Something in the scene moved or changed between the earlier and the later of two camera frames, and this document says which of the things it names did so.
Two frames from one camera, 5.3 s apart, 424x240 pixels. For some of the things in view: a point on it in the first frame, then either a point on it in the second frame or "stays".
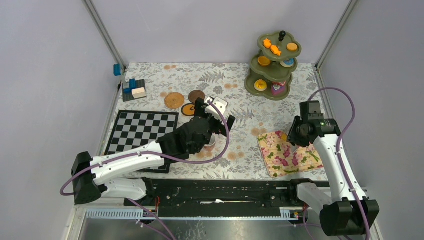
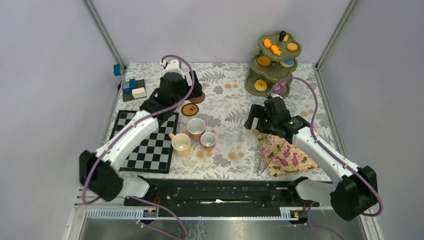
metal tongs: x=293 y=148 → x=260 y=172
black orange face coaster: x=188 y=109 stays
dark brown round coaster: x=194 y=94 stays
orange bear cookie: x=267 y=43 stays
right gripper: x=291 y=136 → x=255 y=112
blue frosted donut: x=287 y=63 stays
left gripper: x=221 y=128 → x=196 y=91
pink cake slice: x=277 y=90 stays
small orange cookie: x=275 y=50 stays
